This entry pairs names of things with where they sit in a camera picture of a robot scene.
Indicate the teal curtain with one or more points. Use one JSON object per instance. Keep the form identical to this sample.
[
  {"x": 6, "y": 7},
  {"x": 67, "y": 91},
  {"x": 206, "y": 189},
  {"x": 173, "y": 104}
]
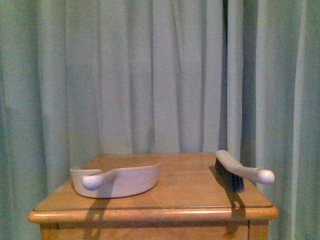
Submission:
[{"x": 79, "y": 78}]

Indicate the wooden bedside cabinet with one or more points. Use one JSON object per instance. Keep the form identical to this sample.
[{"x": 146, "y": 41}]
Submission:
[{"x": 189, "y": 202}]

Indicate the beige plastic dustpan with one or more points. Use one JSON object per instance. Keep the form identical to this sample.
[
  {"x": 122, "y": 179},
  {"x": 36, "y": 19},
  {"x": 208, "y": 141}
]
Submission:
[{"x": 115, "y": 183}]

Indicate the beige hand brush black bristles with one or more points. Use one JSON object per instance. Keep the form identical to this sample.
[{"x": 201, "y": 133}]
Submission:
[{"x": 233, "y": 172}]

